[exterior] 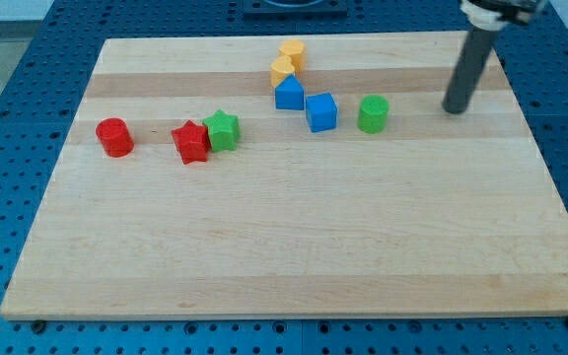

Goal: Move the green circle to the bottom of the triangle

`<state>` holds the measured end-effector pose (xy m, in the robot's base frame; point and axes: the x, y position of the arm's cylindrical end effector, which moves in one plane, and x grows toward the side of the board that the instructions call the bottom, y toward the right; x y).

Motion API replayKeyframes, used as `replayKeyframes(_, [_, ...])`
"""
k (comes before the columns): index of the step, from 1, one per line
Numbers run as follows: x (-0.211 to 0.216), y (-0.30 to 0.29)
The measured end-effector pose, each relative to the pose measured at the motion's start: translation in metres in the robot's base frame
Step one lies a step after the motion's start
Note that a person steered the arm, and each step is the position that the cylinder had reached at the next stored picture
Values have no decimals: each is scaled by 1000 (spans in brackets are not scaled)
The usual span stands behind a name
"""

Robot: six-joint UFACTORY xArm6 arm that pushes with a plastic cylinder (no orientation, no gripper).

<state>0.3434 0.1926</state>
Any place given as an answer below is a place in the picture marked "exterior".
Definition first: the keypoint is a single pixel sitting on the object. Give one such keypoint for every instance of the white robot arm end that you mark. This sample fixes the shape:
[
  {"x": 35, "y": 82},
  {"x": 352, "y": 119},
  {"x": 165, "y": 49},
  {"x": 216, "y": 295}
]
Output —
[{"x": 494, "y": 15}]

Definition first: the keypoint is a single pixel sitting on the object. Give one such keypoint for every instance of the blue triangle block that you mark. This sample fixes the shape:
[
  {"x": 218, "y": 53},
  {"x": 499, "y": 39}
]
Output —
[{"x": 290, "y": 94}]

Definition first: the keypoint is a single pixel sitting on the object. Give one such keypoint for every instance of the wooden board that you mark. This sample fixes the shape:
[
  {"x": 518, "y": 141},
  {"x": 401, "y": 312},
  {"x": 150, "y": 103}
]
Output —
[{"x": 437, "y": 216}]

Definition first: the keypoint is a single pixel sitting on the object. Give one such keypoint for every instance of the green star block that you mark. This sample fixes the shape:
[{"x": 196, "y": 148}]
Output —
[{"x": 223, "y": 131}]

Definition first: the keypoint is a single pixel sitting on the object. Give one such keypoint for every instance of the blue cube block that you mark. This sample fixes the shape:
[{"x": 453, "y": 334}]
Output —
[{"x": 321, "y": 112}]

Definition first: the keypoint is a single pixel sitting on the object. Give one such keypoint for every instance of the red star block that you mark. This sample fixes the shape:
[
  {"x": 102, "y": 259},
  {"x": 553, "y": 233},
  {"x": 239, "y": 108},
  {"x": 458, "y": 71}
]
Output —
[{"x": 192, "y": 142}]

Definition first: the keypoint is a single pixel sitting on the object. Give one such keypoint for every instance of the green cylinder block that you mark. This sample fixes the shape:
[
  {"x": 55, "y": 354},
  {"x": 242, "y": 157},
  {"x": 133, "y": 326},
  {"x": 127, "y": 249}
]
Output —
[{"x": 373, "y": 114}]

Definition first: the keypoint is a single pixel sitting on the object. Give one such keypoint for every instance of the yellow heart block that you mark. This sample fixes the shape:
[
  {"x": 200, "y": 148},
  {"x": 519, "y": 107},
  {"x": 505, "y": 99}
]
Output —
[{"x": 280, "y": 68}]

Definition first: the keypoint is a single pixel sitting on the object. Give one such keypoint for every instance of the yellow hexagon block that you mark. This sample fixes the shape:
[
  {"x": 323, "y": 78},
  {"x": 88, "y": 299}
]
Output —
[{"x": 296, "y": 50}]

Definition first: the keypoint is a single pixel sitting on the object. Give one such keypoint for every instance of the red cylinder block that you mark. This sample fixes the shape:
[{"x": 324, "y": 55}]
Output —
[{"x": 114, "y": 137}]

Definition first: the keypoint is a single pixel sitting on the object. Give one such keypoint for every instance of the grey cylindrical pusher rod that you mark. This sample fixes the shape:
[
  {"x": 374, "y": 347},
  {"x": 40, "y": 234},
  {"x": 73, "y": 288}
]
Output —
[{"x": 474, "y": 54}]

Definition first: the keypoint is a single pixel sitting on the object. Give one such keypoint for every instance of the blue perforated table mat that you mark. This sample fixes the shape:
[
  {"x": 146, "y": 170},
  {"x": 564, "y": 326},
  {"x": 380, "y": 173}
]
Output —
[{"x": 39, "y": 102}]

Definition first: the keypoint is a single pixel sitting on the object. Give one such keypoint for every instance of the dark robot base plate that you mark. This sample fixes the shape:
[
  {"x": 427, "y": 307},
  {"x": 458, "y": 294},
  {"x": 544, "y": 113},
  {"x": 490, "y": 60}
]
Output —
[{"x": 292, "y": 8}]

